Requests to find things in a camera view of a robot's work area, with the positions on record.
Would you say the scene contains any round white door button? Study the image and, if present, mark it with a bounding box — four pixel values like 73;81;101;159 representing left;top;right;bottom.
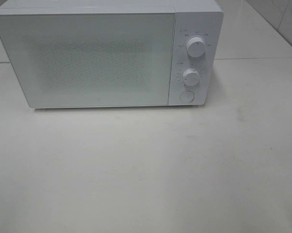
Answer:
179;91;195;103

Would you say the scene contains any white timer knob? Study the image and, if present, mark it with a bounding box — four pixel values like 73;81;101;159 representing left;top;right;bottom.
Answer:
182;68;200;86

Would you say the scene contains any white microwave door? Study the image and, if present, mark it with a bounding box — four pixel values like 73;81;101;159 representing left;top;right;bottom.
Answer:
0;14;175;108

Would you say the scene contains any upper white power knob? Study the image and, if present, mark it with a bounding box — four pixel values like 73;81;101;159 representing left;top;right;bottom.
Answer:
185;35;206;58

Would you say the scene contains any white microwave oven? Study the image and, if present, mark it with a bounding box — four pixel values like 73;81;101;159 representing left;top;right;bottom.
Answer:
0;0;224;108

